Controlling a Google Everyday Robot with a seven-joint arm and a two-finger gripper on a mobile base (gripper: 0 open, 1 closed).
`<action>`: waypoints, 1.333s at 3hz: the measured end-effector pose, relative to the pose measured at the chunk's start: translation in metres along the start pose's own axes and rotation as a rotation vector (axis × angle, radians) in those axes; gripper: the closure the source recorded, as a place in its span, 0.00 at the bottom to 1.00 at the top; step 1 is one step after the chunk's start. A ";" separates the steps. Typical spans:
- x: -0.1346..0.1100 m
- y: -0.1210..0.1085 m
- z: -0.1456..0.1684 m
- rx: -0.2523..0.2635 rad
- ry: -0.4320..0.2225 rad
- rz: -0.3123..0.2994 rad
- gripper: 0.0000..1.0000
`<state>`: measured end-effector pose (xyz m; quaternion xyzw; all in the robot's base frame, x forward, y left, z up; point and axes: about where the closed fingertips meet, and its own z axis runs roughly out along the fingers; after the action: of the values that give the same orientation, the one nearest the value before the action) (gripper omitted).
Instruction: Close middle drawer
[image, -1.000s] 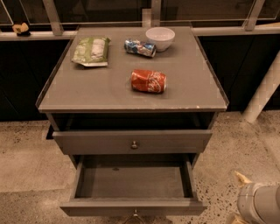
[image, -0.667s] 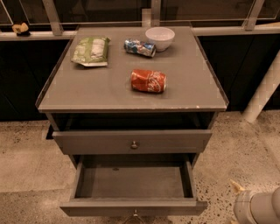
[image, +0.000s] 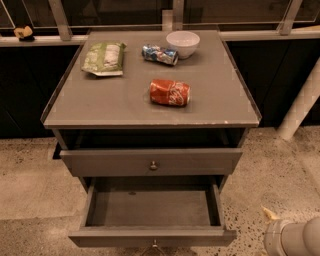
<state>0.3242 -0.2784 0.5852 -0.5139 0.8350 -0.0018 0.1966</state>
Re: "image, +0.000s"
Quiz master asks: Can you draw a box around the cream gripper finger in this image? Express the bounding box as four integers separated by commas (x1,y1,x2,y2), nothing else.
262,207,279,221

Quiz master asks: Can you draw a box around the grey drawer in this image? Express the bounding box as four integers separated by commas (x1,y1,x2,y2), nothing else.
69,176,237,247
60,148,242,177

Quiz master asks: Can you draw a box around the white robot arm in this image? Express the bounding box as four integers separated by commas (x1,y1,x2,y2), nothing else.
262,58,320,256

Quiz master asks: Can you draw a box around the grey top drawer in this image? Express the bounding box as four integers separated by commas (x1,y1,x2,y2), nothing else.
60,148,242,177

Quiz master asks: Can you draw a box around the grey drawer cabinet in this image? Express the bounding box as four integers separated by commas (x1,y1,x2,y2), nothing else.
40,29,263,194

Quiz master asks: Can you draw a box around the red crushed cola can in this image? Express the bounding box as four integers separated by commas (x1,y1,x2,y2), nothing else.
149,79,191,107

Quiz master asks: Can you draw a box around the white bowl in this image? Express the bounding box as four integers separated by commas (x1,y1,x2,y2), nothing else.
166,31,200,59

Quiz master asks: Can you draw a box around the blue crushed soda can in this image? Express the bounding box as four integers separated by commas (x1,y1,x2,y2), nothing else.
142,44,178,66

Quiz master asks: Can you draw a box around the green snack bag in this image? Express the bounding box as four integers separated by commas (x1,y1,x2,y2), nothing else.
81,42,126,77

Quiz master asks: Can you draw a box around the metal window railing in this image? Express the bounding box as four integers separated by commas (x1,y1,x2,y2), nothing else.
0,0,320,46

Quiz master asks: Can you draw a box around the small yellow object on ledge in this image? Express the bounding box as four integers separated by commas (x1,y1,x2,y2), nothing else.
14,25,34,41

